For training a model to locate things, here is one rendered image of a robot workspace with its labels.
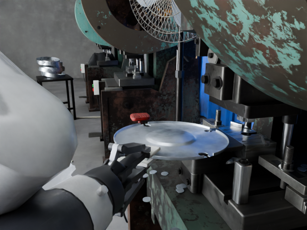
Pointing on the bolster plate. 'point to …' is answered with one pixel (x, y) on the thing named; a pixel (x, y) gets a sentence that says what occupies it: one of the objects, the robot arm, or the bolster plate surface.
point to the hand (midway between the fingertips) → (147, 155)
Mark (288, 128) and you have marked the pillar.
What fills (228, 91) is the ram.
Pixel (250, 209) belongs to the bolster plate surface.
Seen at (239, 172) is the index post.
